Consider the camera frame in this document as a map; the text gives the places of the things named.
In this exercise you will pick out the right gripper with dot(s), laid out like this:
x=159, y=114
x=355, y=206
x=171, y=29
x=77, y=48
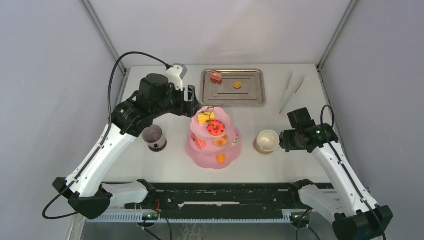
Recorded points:
x=285, y=136

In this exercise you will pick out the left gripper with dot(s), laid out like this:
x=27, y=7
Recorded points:
x=188, y=108

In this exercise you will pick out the yellow cake slice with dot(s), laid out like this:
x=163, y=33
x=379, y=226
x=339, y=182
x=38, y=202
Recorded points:
x=206, y=117

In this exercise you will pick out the red layered cake slice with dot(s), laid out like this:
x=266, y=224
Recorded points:
x=199, y=142

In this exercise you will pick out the black cup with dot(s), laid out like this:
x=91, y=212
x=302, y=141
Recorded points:
x=267, y=141

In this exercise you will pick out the stainless steel food tongs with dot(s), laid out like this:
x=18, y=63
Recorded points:
x=291, y=88

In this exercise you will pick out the pink three-tier cake stand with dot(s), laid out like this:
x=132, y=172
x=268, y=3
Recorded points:
x=207, y=157

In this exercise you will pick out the mauve cup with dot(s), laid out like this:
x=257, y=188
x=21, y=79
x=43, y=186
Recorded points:
x=154, y=136

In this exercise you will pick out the round golden bread bun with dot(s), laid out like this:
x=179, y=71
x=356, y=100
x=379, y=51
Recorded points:
x=222, y=142

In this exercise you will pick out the white donut with chocolate drizzle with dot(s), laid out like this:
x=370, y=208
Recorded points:
x=235, y=142

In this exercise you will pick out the orange fish-shaped cake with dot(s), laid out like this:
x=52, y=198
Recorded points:
x=221, y=158

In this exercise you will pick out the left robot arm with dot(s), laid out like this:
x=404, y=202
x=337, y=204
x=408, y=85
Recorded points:
x=84, y=189

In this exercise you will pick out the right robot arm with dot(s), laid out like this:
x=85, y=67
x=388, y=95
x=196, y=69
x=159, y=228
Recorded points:
x=356, y=215

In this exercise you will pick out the red cake slice with orange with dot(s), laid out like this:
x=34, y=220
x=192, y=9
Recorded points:
x=216, y=77

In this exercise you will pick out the light woven round coaster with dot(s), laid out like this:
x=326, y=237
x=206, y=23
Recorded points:
x=260, y=150

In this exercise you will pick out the round yellow biscuit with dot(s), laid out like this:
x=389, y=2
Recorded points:
x=237, y=85

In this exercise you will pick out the dark brown round coaster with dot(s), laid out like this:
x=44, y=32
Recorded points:
x=157, y=149

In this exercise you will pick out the stainless steel serving tray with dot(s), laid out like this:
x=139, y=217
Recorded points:
x=252, y=92

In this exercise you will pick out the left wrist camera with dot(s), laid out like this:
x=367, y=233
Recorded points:
x=176, y=74

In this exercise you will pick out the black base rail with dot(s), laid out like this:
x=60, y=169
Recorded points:
x=214, y=202

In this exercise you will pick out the right aluminium frame post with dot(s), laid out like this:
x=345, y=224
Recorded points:
x=337, y=33

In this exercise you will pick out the aluminium frame post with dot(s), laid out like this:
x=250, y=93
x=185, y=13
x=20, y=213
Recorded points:
x=337, y=33
x=99, y=27

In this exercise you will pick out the left aluminium frame post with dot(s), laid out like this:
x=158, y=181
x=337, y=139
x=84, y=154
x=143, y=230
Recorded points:
x=99, y=27

